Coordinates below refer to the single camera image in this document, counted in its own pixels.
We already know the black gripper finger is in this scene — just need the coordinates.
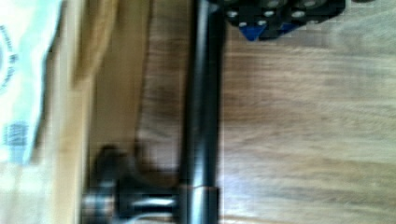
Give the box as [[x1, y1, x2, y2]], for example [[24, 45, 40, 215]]
[[218, 0, 346, 41]]

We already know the bamboo drawer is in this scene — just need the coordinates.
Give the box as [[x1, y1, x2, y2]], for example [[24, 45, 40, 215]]
[[1, 0, 395, 224]]

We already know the black drawer handle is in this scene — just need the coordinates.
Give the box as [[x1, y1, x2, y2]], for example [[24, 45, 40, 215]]
[[80, 0, 225, 224]]

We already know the bag of snacks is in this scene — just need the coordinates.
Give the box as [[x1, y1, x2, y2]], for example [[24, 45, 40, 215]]
[[0, 0, 63, 164]]

